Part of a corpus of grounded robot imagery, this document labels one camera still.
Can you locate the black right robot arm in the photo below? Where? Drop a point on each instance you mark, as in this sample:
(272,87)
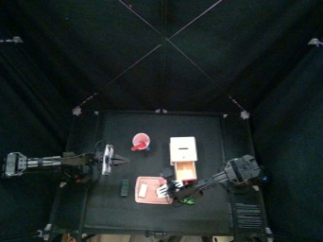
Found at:
(236,172)

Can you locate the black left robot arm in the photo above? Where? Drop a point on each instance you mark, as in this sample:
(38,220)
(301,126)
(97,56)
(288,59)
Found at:
(42,162)

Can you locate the open wooden drawer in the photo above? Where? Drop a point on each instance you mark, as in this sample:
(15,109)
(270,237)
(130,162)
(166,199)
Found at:
(186,171)

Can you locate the light wooden drawer cabinet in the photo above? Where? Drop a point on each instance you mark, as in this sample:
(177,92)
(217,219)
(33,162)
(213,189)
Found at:
(184,149)

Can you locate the pink square tray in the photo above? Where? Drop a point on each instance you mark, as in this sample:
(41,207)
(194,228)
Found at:
(150,190)

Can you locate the red toy piece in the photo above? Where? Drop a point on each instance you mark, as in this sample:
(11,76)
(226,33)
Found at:
(138,147)

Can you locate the pink plastic cup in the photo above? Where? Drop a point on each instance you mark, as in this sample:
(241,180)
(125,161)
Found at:
(142,141)

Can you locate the blue toy piece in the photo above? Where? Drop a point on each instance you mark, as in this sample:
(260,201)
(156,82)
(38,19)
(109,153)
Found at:
(149,147)

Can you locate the white text label sticker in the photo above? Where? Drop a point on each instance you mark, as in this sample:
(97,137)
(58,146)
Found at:
(249,216)

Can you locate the grey metal frame bracket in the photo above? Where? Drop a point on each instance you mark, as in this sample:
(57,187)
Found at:
(15,39)
(161,111)
(314,41)
(245,114)
(77,110)

